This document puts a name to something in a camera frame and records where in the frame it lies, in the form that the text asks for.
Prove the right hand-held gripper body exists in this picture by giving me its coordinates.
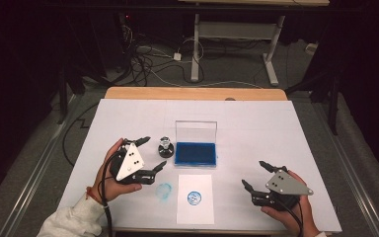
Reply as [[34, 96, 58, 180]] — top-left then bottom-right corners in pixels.
[[250, 166, 314, 211]]

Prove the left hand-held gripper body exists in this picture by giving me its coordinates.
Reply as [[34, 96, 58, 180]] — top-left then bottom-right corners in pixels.
[[109, 137, 156, 186]]

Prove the round black stamp clear handle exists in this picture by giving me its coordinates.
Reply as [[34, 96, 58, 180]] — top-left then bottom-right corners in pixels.
[[157, 135, 176, 159]]

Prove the blue ink pad clear case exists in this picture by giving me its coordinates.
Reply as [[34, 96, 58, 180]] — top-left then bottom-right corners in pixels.
[[173, 119, 219, 168]]

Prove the small white paper sheet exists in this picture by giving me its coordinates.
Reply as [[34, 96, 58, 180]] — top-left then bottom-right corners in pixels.
[[176, 173, 215, 226]]

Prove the person's left hand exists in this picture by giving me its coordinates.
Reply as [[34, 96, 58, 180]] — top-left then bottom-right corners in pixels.
[[89, 137, 143, 203]]

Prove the person's right hand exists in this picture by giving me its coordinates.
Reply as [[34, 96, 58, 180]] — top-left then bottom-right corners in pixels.
[[261, 169, 320, 237]]

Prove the large white table board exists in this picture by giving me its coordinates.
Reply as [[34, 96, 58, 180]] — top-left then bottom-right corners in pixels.
[[51, 98, 343, 235]]

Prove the black metal stand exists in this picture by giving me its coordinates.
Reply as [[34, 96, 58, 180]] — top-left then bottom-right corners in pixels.
[[57, 65, 70, 125], [329, 73, 341, 136]]

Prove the white floor box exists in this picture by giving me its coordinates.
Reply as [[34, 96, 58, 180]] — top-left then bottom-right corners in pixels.
[[305, 42, 320, 55]]

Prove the right hand-held gripper cable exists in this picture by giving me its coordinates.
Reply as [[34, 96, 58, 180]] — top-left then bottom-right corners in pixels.
[[272, 194, 305, 237]]

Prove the hand-held gripper cable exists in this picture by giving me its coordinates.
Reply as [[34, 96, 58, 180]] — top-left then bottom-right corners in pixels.
[[272, 194, 305, 237], [100, 152, 122, 237]]

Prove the red bracelet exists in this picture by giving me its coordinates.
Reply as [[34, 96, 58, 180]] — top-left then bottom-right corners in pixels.
[[85, 186, 105, 205]]

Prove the left hand-held gripper cable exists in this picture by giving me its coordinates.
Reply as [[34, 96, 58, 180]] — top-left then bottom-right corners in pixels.
[[100, 152, 122, 237]]

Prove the black floor cable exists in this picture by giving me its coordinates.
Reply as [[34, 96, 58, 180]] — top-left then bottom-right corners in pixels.
[[61, 103, 100, 167]]

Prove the tangle of black floor cables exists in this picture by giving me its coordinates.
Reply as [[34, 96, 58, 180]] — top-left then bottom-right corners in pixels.
[[121, 23, 205, 87]]

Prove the grey metal floor rail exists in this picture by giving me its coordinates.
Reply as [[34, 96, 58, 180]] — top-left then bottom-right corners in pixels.
[[312, 102, 379, 237], [0, 95, 87, 237]]

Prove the long white floor cable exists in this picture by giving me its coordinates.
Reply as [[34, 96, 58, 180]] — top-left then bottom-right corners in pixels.
[[149, 67, 265, 89]]

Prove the white metal desk frame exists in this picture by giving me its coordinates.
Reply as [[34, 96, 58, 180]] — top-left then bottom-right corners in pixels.
[[177, 0, 331, 87]]

